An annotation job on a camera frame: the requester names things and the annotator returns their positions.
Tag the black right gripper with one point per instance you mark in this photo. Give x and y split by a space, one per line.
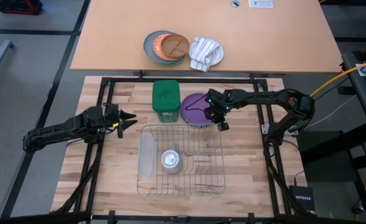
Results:
217 105

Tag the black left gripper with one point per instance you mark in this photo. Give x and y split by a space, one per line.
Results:
111 116

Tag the white plate with striped rim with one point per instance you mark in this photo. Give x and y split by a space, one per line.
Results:
199 125

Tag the purple plate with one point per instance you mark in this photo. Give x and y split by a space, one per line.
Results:
193 101

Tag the green lidded canister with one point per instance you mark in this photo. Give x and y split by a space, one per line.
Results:
166 98

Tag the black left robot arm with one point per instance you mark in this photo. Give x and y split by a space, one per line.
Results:
55 130

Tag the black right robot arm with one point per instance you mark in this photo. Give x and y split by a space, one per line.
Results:
276 98

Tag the clear plastic cutlery holder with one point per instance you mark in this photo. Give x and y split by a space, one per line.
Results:
146 155

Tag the clear glass cup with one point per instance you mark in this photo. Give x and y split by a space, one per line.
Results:
171 160

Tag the plain white plate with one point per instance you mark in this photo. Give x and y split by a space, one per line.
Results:
220 54

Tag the white striped dish towel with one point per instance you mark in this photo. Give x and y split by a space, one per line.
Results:
203 54

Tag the large grey plate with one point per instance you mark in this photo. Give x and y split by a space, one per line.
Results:
148 46

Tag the green plate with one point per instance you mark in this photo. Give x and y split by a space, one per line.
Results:
180 62

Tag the orange patterned plate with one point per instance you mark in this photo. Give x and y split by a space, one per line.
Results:
157 46

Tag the brown divided plate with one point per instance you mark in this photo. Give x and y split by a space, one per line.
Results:
175 46

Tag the light wooden desk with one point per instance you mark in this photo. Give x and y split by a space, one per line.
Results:
263 40

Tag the white power strip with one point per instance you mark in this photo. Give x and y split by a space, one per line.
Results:
261 3

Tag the dark grey side desk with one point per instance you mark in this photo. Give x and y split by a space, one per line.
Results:
355 81

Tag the white paper label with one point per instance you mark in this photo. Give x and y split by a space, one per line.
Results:
361 70

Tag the red and black toolbox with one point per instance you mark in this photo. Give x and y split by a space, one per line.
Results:
15 6

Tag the black aluminium frame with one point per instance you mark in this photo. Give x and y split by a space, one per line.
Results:
182 80

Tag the black Netgear network switch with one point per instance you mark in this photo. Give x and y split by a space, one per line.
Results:
302 198

